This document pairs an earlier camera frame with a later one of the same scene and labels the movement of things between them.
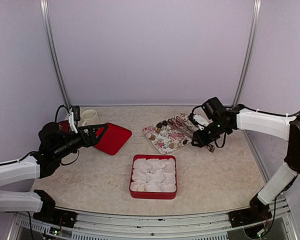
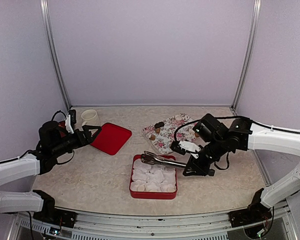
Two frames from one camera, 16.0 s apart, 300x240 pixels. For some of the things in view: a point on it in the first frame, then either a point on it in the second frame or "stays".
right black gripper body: (208, 138) -> (204, 169)
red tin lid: (114, 139) stays
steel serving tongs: (187, 129) -> (149, 157)
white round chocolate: (141, 187) stays
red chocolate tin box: (153, 177) stays
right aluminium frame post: (250, 45) stays
